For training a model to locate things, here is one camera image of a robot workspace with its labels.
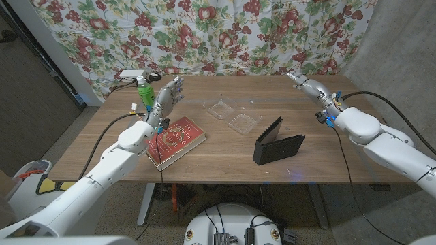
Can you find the black adapter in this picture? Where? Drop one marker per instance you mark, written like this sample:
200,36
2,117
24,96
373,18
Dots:
250,236

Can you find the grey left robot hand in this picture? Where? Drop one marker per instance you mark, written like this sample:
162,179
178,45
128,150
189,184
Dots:
167,98

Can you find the black round device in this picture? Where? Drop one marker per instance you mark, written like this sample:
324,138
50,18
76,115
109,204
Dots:
155,77

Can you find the clear plastic clamshell container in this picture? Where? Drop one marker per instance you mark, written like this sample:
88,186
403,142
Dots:
242,123

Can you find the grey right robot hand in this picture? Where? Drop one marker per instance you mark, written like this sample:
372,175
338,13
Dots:
315,89

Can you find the grey hub box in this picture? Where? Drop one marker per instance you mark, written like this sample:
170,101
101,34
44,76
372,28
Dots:
221,239

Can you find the yellow and black object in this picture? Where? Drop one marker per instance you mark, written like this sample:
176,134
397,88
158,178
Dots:
51,185

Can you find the black wallet case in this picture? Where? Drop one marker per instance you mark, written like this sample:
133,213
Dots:
276,151

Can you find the red hardcover book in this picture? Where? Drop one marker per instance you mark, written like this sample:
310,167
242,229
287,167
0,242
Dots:
185,134

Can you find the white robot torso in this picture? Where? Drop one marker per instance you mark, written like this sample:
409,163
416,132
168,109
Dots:
235,217

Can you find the floral fruit print backdrop cloth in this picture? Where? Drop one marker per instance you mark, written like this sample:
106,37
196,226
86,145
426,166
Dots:
204,34

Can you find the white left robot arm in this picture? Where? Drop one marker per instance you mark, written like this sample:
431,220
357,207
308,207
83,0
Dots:
95,183

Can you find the white bin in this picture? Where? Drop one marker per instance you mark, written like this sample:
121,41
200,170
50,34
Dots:
34,168

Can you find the green drink bottle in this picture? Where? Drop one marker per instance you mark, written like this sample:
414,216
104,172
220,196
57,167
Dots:
145,93

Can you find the grey table leg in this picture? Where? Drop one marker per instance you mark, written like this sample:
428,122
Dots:
318,207
145,204

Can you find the white power strip box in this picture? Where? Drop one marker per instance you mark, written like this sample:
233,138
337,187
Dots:
132,73

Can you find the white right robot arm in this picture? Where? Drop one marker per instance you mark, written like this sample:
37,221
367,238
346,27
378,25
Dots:
388,149

